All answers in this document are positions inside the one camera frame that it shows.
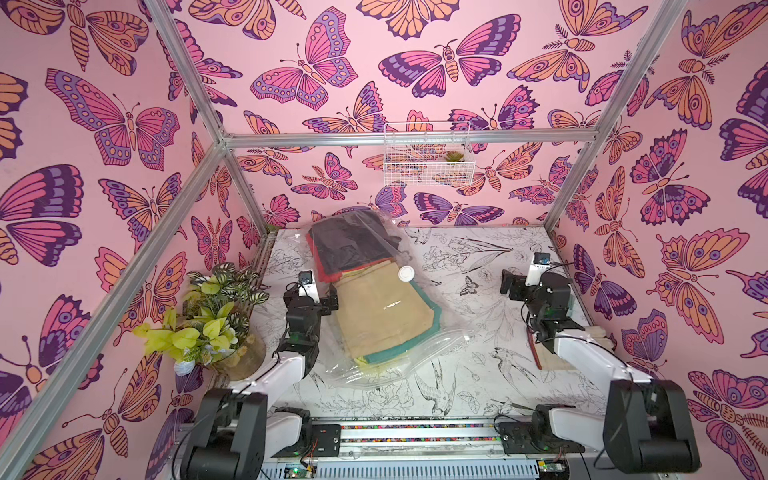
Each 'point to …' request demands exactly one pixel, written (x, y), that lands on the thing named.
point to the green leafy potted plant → (213, 326)
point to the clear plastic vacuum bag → (337, 365)
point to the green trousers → (437, 321)
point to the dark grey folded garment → (348, 240)
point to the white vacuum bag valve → (406, 273)
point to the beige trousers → (379, 309)
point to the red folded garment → (327, 278)
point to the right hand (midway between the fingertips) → (523, 271)
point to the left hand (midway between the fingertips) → (316, 281)
